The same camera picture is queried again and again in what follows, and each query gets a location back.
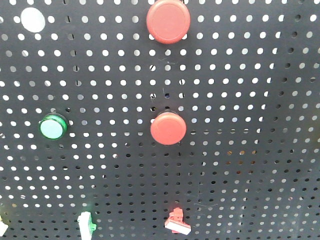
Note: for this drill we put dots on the lower red mushroom button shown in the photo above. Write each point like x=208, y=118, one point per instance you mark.
x=168, y=128

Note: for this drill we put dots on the red mushroom button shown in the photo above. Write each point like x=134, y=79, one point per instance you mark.
x=168, y=21
x=168, y=128

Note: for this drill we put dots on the black perforated pegboard panel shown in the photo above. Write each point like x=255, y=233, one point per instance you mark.
x=245, y=79

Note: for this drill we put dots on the upper red mushroom button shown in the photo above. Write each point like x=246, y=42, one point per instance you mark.
x=168, y=21

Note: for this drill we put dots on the green round push button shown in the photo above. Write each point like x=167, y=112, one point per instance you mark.
x=53, y=126

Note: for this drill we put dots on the upper grey round button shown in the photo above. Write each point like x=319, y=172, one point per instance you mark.
x=32, y=20

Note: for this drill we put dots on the red white toggle switch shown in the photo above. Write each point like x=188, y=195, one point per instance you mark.
x=176, y=224

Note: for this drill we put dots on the green white toggle switch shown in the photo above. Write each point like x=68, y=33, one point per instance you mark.
x=86, y=226

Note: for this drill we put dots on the yellow white toggle switch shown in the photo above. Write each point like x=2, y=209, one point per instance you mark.
x=3, y=227

